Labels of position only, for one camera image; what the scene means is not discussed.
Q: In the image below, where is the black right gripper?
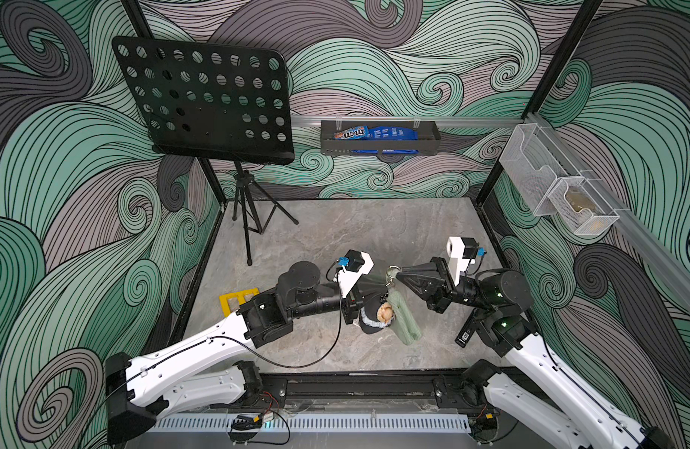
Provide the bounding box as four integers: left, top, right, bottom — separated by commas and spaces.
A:
402, 255, 495, 314

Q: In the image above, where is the penguin plush decoration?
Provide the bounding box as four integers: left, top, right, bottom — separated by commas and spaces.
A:
358, 297, 395, 335

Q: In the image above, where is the green fabric bag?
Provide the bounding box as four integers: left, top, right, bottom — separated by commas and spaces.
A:
385, 266, 422, 346

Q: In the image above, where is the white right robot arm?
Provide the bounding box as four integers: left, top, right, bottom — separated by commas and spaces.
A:
396, 257, 674, 448

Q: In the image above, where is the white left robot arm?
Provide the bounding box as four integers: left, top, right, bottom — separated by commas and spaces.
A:
106, 261, 388, 445

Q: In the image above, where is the blue candy packet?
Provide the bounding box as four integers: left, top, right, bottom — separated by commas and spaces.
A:
333, 125, 418, 141

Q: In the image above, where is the black music stand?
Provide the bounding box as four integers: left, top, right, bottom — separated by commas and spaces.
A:
111, 37, 296, 236

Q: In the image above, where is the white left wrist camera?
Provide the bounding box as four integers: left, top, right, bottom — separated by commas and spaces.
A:
334, 250, 374, 299

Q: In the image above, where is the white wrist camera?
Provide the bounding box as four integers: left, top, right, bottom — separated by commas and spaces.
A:
334, 250, 374, 299
446, 237, 486, 285

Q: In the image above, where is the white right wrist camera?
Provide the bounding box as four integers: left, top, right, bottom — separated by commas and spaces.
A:
446, 237, 486, 285

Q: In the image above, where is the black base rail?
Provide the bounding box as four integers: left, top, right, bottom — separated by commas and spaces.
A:
255, 369, 483, 410

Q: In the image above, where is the black wall shelf tray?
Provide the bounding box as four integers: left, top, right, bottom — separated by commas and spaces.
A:
321, 119, 442, 156

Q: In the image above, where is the yellow plastic frame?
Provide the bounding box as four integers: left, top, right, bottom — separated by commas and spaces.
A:
219, 288, 260, 318

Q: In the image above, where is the large clear wall bin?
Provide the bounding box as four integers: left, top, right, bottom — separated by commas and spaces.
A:
500, 123, 569, 216

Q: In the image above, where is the small clear wall bin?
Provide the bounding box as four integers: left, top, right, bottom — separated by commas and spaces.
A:
548, 176, 619, 238

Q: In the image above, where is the white slotted cable duct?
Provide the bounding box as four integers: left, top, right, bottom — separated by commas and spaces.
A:
150, 412, 471, 434

